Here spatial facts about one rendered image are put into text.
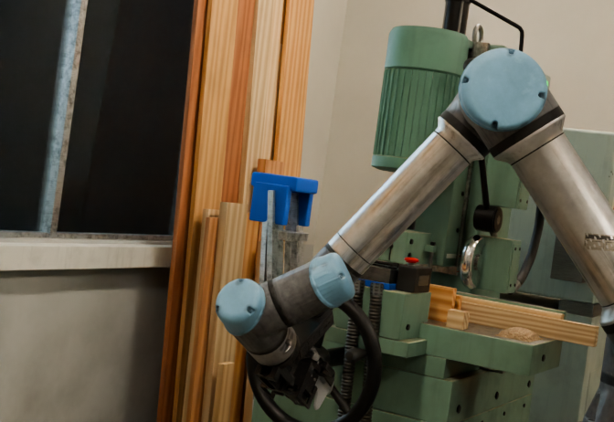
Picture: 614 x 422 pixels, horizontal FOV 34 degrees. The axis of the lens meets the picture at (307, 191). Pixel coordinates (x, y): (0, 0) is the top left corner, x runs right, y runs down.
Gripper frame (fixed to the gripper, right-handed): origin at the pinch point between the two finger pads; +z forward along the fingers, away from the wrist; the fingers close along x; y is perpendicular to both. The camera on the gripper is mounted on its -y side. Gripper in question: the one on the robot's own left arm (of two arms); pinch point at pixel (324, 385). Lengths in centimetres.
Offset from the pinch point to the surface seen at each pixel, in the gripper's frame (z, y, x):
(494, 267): 46, -51, 4
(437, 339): 25.5, -22.9, 5.6
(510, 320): 37, -35, 15
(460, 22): 16, -96, -11
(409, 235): 27, -45, -9
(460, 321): 24.5, -27.4, 9.3
